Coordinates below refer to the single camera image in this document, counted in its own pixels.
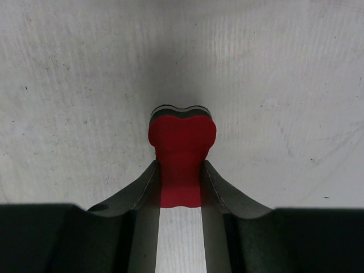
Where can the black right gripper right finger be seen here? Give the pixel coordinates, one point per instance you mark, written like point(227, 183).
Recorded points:
point(242, 235)

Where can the red bone-shaped eraser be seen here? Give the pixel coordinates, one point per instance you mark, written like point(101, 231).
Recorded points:
point(182, 138)

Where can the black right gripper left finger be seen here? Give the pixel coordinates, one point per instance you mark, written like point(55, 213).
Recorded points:
point(118, 234)

